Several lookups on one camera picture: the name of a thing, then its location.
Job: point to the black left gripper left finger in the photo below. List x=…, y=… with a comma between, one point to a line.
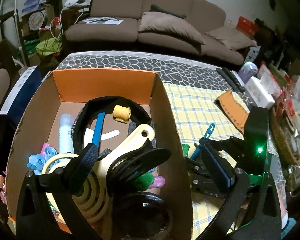
x=35, y=220

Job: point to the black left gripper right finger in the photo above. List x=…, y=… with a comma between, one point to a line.
x=263, y=217

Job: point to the orange cloth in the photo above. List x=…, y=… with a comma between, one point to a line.
x=234, y=111

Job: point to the blue plastic hair clip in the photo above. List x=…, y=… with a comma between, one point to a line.
x=208, y=133

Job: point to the cream spiral paddle brush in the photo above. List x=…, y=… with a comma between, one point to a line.
x=92, y=203

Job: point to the pink hair roller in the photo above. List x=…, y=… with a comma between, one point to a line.
x=159, y=182

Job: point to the small green hair roller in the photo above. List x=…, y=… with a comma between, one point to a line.
x=143, y=182

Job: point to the orange hair roller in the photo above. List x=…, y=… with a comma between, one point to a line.
x=121, y=114

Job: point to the wicker basket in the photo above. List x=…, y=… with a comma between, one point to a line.
x=280, y=142

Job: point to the light blue roller in box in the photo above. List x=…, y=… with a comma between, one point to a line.
x=36, y=162

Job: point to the white tissue box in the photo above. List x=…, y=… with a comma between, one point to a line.
x=259, y=95

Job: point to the yellow plaid tablecloth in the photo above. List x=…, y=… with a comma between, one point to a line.
x=234, y=138

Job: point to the black remote control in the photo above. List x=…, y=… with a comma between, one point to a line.
x=228, y=80
x=235, y=80

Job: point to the pink roller in box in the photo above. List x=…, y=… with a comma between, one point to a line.
x=45, y=145

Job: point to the purple container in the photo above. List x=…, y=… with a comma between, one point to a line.
x=247, y=71

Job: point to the white spray bottle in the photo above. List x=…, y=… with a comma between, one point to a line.
x=65, y=138

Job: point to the grey pebble pattern cloth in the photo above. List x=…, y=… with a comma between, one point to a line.
x=152, y=64

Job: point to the brown cushion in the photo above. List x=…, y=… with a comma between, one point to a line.
x=157, y=22
x=231, y=38

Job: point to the navy blue box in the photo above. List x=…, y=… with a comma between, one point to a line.
x=21, y=94

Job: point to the red box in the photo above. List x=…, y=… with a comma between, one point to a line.
x=247, y=26

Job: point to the green bag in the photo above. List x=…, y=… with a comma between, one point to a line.
x=48, y=47

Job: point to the black small pillow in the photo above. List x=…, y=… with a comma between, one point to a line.
x=156, y=8

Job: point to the brown sofa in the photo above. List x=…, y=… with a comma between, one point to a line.
x=204, y=16

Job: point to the papers on sofa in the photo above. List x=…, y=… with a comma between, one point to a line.
x=103, y=20

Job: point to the round tin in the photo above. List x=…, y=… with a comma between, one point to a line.
x=37, y=20

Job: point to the white lamp device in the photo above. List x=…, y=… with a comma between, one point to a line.
x=75, y=3

